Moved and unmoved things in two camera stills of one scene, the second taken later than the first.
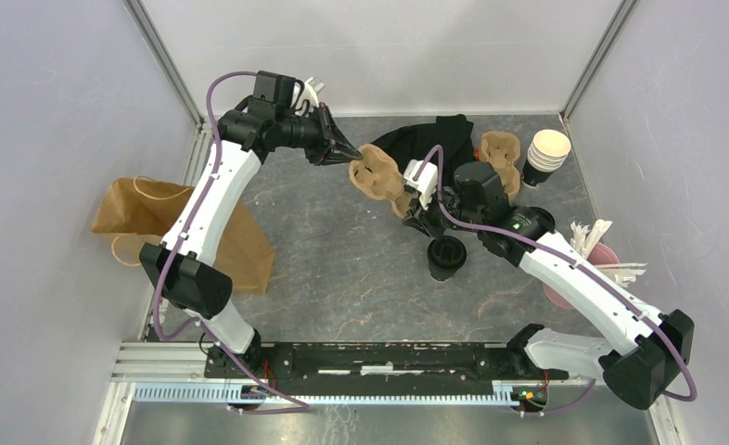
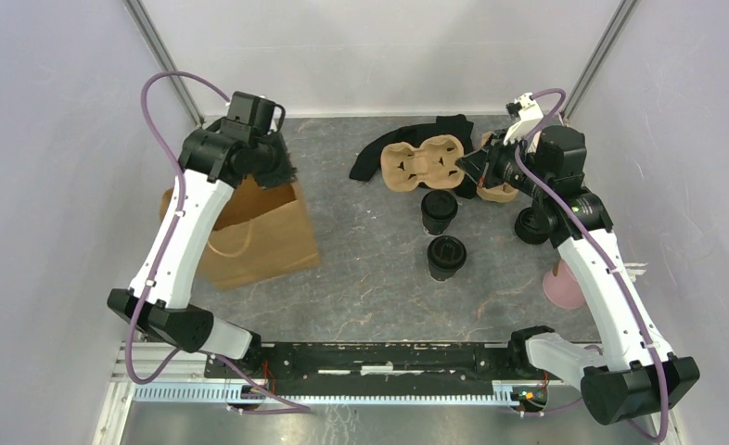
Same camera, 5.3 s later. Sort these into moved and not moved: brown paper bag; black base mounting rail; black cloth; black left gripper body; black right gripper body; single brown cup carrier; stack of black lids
Moved: black left gripper body; brown paper bag; single brown cup carrier; black right gripper body
Not moved: black base mounting rail; black cloth; stack of black lids
